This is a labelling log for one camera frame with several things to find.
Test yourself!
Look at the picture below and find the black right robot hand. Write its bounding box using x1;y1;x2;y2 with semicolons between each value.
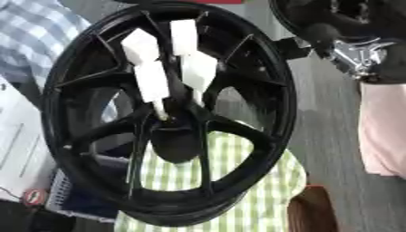
273;23;344;60

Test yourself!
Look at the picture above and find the pale pink fabric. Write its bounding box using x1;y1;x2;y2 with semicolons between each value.
356;81;406;180

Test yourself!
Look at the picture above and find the brown wooden chair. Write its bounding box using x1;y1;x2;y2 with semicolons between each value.
286;184;342;232

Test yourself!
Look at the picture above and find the round red white sticker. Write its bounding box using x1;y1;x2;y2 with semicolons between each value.
20;188;50;208

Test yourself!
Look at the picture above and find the black spoked wheel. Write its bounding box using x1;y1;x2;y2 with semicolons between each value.
39;1;298;227

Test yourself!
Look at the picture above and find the white flat board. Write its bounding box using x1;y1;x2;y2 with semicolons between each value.
0;75;57;203

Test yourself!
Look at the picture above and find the person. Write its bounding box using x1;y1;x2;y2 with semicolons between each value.
0;0;121;122

